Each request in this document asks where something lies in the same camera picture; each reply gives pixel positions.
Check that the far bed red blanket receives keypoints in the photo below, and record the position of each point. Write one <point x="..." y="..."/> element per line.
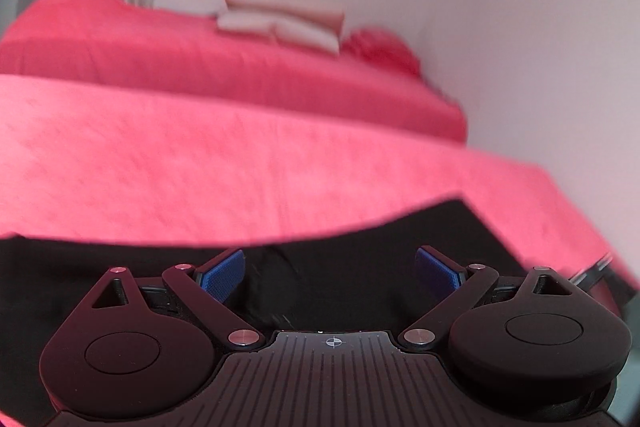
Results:
<point x="118" y="44"/>

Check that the black knit pants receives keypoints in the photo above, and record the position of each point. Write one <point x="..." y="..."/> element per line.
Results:
<point x="361" y="280"/>

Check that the folded red blanket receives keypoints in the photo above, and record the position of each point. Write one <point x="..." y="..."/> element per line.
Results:
<point x="382" y="48"/>

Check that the near bed pink blanket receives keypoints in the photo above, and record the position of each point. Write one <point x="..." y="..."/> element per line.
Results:
<point x="80" y="161"/>

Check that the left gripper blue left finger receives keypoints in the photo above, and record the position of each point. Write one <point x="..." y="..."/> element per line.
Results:
<point x="219" y="276"/>

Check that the pink pillow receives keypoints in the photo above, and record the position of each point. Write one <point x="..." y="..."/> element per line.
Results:
<point x="325" y="13"/>
<point x="280" y="28"/>

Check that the lower pink pillow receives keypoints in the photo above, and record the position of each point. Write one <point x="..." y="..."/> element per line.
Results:
<point x="280" y="28"/>

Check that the upper pink pillow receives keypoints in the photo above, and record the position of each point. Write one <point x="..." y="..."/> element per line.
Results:
<point x="325" y="13"/>

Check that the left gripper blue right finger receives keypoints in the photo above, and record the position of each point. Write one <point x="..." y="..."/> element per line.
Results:
<point x="438" y="274"/>

